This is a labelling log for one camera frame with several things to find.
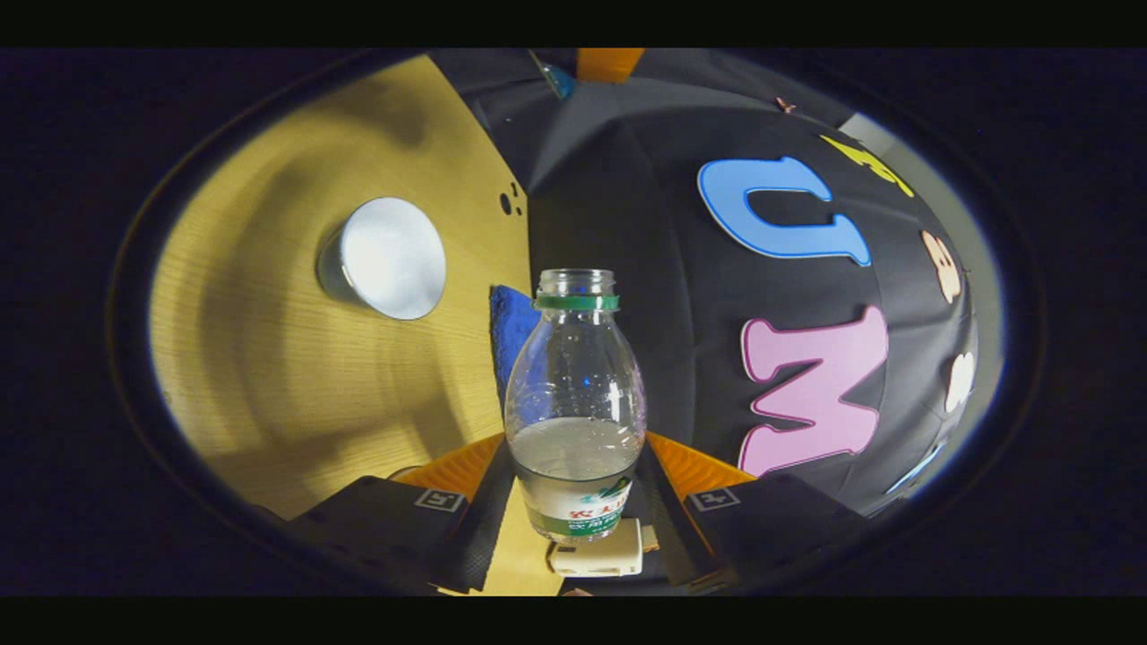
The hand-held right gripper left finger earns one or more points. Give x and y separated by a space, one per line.
475 528

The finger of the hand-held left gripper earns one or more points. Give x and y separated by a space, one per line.
609 63

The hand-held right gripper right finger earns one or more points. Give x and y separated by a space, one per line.
670 515

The dark blue teacup lid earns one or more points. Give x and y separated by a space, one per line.
560 82

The clear plastic water bottle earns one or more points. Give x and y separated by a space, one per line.
573 394

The white teacup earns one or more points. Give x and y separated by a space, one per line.
385 260

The white toaster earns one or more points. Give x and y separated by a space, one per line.
596 557

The black backdrop cloth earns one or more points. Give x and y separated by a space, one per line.
645 224

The blue towel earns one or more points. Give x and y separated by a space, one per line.
511 336

